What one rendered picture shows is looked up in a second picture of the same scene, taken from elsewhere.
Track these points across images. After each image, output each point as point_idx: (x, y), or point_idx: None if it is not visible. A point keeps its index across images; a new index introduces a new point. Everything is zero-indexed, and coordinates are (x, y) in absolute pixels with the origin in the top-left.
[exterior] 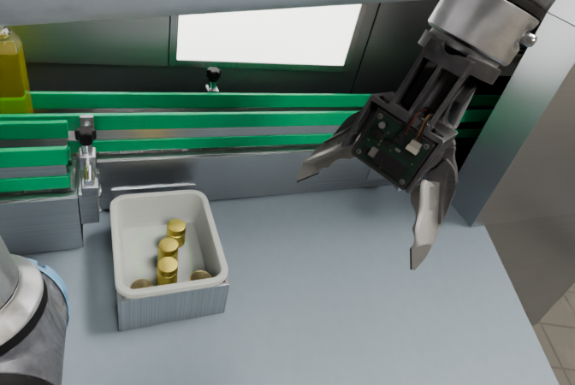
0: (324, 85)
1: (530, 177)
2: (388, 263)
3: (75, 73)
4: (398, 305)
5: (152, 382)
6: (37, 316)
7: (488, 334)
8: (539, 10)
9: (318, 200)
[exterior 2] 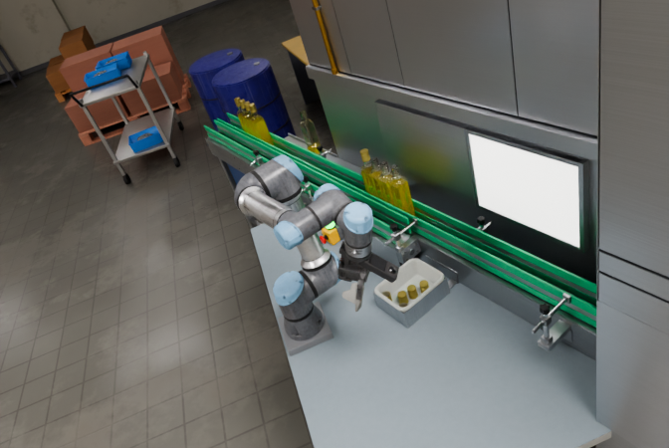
0: (579, 256)
1: (631, 409)
2: (499, 378)
3: (447, 195)
4: (469, 392)
5: (365, 327)
6: (318, 268)
7: (488, 446)
8: (348, 245)
9: (520, 326)
